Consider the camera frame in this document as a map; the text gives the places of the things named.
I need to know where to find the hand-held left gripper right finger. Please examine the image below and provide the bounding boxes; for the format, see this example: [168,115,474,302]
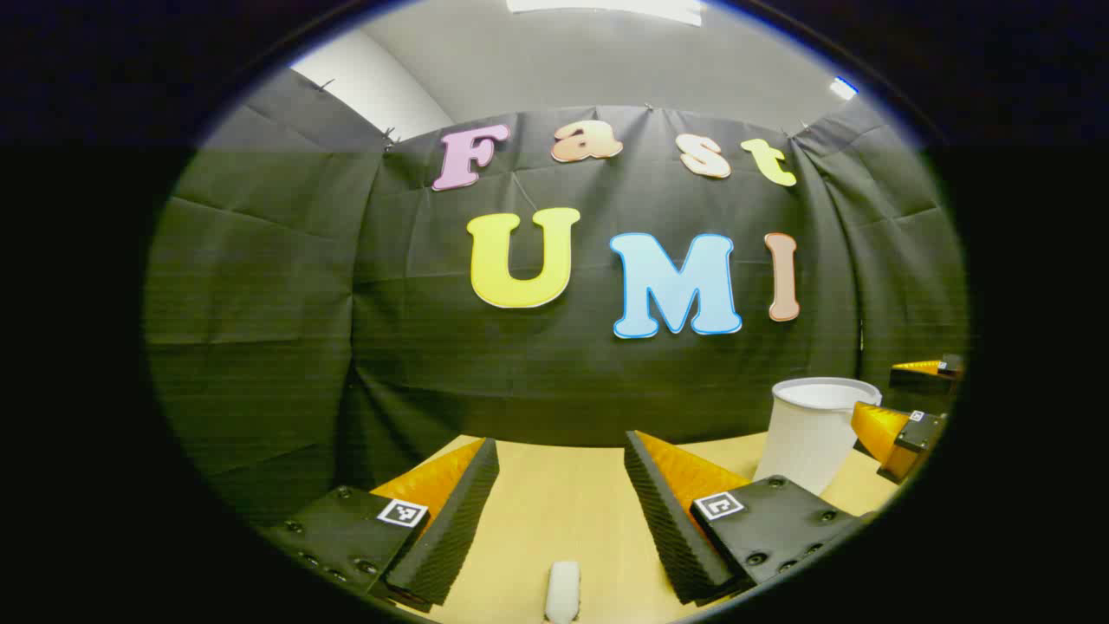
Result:
[624,430,876,606]

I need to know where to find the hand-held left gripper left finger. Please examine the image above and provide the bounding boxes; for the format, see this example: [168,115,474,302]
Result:
[260,438,501,612]

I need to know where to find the white garbage bin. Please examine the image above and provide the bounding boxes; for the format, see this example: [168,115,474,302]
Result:
[752,377,883,497]

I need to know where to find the small white broom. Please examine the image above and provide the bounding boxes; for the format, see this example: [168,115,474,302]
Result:
[544,561,581,623]

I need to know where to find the light wooden desktop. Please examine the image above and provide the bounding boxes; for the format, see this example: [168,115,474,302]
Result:
[371,432,902,624]

